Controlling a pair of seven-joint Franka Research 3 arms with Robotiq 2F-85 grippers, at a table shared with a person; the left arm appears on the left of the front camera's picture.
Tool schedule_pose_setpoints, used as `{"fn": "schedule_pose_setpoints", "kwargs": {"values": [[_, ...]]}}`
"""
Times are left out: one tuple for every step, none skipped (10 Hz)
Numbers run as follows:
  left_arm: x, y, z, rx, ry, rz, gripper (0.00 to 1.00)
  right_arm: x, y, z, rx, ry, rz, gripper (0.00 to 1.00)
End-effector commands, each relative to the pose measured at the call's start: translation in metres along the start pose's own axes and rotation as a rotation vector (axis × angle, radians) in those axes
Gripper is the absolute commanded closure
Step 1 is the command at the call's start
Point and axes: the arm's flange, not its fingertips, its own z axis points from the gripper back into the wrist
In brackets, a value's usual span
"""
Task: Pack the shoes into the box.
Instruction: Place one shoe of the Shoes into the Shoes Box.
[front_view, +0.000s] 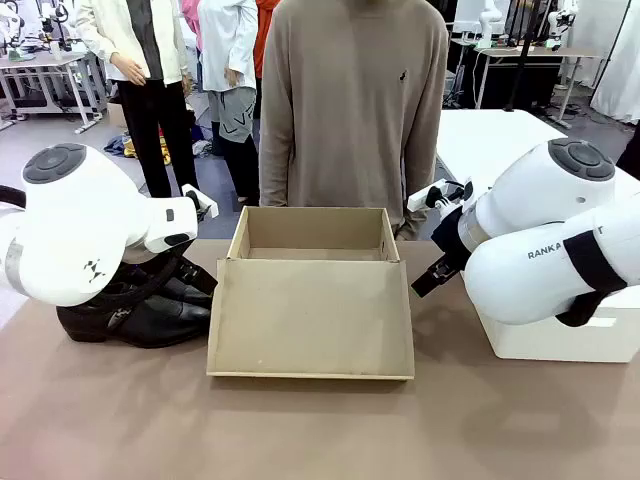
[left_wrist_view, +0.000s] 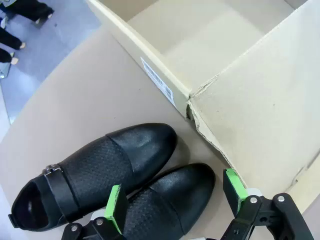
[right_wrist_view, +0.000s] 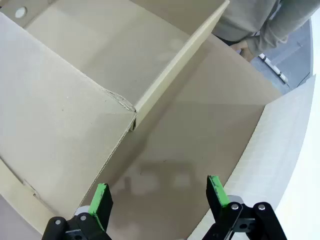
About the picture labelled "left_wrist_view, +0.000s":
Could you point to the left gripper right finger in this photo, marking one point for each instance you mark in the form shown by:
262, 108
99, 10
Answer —
260, 220

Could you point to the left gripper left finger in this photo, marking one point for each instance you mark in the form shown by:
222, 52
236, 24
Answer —
117, 210

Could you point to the black leather buckle shoe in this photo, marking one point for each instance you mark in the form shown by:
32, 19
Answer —
175, 195
100, 162

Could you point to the beige cardboard shoe box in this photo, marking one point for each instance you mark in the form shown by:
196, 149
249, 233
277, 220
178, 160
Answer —
250, 112

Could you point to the white barcode label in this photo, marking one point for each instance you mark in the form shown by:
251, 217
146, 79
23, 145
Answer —
156, 78

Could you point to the bystander legs in black trousers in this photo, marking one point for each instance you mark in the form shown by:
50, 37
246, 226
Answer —
8, 40

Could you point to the bystander white jacket black trousers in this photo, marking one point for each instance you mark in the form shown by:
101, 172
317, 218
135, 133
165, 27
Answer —
27, 8

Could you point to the grey metal base plate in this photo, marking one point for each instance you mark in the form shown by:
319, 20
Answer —
4, 71

